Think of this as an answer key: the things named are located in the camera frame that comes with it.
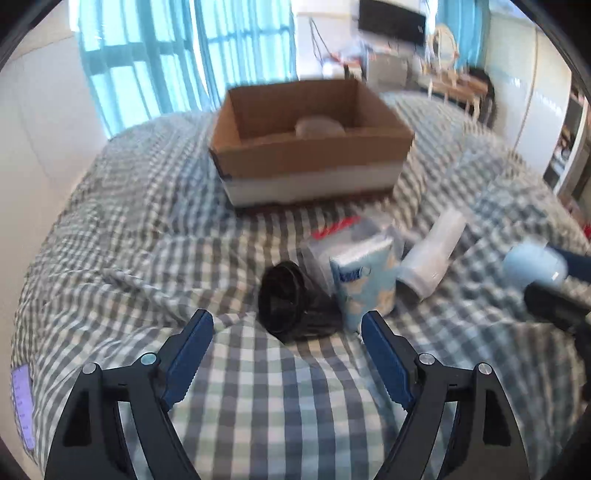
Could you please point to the cardboard box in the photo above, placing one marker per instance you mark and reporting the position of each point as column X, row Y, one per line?
column 295, row 159

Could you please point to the checkered bed sheet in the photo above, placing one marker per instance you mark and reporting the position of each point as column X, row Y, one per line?
column 138, row 258

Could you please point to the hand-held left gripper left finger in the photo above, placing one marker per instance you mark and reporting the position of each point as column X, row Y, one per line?
column 189, row 355

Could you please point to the wooden side table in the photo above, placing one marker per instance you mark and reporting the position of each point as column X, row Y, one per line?
column 457, row 85

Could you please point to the white plastic tube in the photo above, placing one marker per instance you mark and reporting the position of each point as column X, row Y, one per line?
column 429, row 258

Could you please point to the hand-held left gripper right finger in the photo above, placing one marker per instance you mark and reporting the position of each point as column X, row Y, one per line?
column 385, row 360

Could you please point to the black plastic cup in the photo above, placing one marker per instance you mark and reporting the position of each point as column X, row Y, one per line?
column 291, row 304

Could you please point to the clear pack with red label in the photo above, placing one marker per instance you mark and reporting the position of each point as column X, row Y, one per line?
column 337, row 242

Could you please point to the pale purple card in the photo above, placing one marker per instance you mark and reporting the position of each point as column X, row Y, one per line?
column 23, row 410

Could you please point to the light blue round object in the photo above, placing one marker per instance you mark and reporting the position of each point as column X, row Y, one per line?
column 531, row 267

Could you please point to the light blue tissue pack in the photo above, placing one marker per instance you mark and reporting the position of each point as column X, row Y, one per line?
column 367, row 281

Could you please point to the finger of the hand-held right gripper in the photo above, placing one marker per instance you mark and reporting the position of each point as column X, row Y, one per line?
column 558, row 307
column 575, row 263

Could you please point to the open storage shelf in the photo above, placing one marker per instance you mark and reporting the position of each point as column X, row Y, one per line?
column 570, row 143

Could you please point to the grey white box appliance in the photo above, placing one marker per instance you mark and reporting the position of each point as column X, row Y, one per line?
column 387, row 69

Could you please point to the blue curtain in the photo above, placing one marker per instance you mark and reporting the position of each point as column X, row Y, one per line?
column 161, row 55

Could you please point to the white wardrobe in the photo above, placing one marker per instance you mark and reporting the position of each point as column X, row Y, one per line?
column 526, row 92

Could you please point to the round grey object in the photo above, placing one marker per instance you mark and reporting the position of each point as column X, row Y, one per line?
column 318, row 127

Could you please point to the black wall screen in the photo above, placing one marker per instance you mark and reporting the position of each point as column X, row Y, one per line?
column 392, row 18

